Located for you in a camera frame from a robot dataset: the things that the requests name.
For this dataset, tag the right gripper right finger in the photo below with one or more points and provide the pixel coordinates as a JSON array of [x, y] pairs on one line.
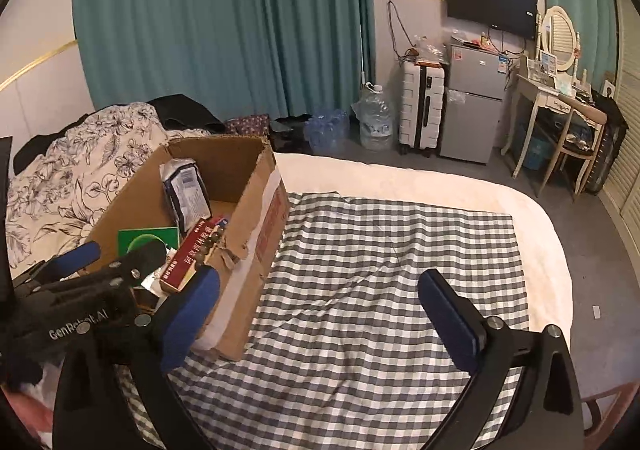
[[485, 348]]

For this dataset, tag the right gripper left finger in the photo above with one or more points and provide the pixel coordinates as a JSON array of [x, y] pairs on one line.
[[170, 336]]

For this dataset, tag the green 666 box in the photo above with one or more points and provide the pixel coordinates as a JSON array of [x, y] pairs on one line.
[[130, 239]]

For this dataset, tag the red yellow medicine box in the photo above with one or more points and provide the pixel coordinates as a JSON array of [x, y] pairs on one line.
[[192, 253]]

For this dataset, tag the brown cardboard box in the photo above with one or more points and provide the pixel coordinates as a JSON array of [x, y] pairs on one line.
[[243, 183]]

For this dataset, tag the floral white duvet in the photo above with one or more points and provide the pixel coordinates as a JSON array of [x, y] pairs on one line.
[[56, 201]]

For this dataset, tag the grey checkered cloth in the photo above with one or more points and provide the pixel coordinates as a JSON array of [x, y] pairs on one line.
[[341, 354]]

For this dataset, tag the brown stool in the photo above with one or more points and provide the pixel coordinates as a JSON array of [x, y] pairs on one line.
[[614, 417]]

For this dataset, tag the black clothing pile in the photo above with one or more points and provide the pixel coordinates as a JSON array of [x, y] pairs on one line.
[[179, 112]]

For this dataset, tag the pack of water bottles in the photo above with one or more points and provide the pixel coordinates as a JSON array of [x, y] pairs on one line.
[[327, 133]]

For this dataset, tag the wooden chair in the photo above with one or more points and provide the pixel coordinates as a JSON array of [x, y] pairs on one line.
[[569, 144]]

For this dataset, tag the large water bottle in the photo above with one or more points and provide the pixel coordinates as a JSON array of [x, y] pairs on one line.
[[375, 116]]

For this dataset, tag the white suitcase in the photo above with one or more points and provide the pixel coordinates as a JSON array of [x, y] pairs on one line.
[[422, 98]]

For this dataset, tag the silver mini fridge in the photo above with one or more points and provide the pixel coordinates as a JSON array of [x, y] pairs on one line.
[[475, 89]]

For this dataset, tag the oval vanity mirror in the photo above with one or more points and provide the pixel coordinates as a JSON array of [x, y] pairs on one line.
[[557, 36]]

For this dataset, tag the black wall television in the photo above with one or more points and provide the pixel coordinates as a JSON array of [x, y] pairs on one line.
[[515, 16]]

